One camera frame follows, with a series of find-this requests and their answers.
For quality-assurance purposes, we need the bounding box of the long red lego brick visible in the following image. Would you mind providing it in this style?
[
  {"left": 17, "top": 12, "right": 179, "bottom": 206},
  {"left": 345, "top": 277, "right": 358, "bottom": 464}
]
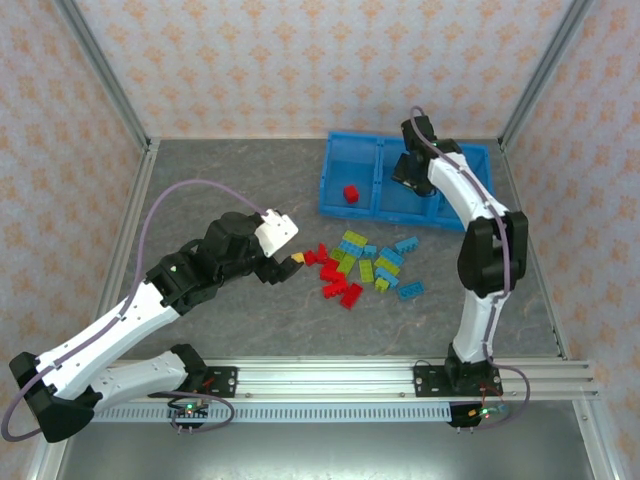
[{"left": 339, "top": 282, "right": 365, "bottom": 311}]

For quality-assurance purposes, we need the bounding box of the blue three-compartment plastic bin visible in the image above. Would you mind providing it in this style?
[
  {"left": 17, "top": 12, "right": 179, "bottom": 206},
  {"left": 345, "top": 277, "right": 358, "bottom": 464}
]
[{"left": 318, "top": 130, "right": 496, "bottom": 232}]

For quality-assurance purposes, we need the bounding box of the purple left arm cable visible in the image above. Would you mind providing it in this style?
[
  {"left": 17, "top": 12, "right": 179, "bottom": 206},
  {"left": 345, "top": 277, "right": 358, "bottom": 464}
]
[{"left": 1, "top": 179, "right": 236, "bottom": 445}]

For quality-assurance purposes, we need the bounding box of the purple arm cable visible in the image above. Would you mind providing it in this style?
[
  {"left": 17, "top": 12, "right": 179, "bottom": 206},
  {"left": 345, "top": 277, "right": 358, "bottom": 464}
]
[
  {"left": 409, "top": 105, "right": 532, "bottom": 434},
  {"left": 1, "top": 179, "right": 236, "bottom": 445}
]

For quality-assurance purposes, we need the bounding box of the aluminium side frame rail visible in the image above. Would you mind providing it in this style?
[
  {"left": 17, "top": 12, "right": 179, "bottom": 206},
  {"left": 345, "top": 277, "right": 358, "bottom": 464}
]
[
  {"left": 498, "top": 139, "right": 629, "bottom": 480},
  {"left": 24, "top": 138, "right": 161, "bottom": 480}
]

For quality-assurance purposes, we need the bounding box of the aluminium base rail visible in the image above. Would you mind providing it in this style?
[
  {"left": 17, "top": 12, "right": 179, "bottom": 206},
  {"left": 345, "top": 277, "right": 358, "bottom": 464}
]
[{"left": 94, "top": 356, "right": 600, "bottom": 403}]

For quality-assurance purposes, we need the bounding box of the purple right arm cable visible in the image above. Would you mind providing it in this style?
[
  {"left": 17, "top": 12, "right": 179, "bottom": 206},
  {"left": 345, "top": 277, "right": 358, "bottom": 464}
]
[{"left": 409, "top": 105, "right": 532, "bottom": 434}]

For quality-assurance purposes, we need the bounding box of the slotted grey cable duct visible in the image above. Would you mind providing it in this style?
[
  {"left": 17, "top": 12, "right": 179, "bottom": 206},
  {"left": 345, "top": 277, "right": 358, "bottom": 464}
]
[{"left": 92, "top": 403, "right": 455, "bottom": 425}]

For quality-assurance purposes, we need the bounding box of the aluminium frame post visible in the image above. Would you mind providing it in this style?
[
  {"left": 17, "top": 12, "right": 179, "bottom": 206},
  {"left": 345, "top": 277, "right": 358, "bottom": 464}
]
[
  {"left": 498, "top": 0, "right": 597, "bottom": 149},
  {"left": 52, "top": 0, "right": 154, "bottom": 151}
]

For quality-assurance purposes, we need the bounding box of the black board bracket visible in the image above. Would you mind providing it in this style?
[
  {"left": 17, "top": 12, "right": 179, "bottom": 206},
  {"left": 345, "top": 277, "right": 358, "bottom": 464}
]
[
  {"left": 167, "top": 404, "right": 211, "bottom": 432},
  {"left": 446, "top": 401, "right": 506, "bottom": 430}
]

